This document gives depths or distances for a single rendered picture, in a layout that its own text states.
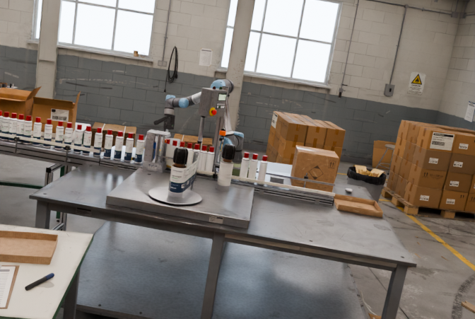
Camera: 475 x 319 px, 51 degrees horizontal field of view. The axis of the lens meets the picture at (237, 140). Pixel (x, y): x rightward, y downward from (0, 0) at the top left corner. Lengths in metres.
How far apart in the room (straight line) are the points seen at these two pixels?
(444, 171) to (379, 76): 3.09
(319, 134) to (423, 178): 1.45
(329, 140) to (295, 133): 0.49
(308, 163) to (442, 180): 3.53
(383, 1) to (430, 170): 3.74
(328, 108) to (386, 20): 1.86
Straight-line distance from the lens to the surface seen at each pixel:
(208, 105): 3.38
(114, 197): 2.81
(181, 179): 2.85
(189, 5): 8.80
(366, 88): 9.39
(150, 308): 3.09
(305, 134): 6.83
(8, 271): 2.16
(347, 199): 3.66
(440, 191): 6.96
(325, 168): 3.65
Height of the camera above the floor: 1.79
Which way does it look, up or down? 11 degrees down
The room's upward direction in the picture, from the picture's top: 9 degrees clockwise
